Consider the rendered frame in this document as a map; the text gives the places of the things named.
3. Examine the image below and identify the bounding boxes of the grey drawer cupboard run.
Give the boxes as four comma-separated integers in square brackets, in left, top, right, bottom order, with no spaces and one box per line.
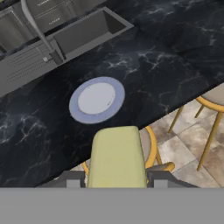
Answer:
[0,0,109,30]

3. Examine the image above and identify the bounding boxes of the grey curved sink tap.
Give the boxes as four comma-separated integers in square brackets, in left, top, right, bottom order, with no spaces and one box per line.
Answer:
[20,0,65,66]

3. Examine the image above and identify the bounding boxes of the pale yellow butter block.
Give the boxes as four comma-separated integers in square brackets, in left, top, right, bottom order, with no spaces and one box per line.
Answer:
[87,125,148,189]

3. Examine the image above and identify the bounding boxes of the blue rimmed white plate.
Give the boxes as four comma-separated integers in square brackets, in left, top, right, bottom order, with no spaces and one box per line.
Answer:
[68,76,126,125]

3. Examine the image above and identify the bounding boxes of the grey sink basin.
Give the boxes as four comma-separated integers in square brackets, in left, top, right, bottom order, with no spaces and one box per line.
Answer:
[0,6,135,99]

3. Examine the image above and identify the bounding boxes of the yellow legged round stool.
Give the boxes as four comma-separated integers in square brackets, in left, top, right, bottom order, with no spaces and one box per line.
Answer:
[80,125,176,185]
[167,81,224,172]

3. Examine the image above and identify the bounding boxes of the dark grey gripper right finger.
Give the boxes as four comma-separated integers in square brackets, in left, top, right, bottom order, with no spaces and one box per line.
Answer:
[145,170,200,189]

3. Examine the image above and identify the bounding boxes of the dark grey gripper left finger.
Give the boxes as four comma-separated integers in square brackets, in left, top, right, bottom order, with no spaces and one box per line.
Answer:
[37,170,88,189]

